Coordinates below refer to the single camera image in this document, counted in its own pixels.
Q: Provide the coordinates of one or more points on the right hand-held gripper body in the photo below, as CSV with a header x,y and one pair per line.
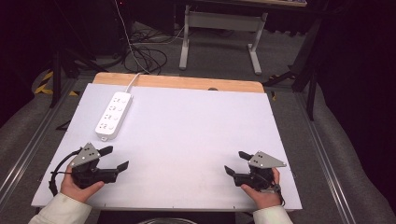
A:
x,y
258,177

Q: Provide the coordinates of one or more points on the black metal stand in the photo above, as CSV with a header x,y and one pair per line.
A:
x,y
308,74
62,62

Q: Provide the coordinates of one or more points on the person's left hand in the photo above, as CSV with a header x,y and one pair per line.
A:
x,y
74,189

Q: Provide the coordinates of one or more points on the yellow black floor tape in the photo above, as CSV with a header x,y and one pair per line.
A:
x,y
46,84

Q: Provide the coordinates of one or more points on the aluminium rail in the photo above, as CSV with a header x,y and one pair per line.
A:
x,y
327,168
31,149

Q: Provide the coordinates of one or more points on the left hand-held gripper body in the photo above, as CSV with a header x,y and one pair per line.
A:
x,y
90,174

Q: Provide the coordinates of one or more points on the white power strip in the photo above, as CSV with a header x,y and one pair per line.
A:
x,y
114,115

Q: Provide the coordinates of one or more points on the wooden table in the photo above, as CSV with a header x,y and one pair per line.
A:
x,y
186,82

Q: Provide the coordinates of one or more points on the person's right hand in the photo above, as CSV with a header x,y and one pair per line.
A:
x,y
266,199

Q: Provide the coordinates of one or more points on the white metal table frame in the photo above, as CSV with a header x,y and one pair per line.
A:
x,y
218,20

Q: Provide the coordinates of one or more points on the white board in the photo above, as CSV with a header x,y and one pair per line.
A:
x,y
186,140

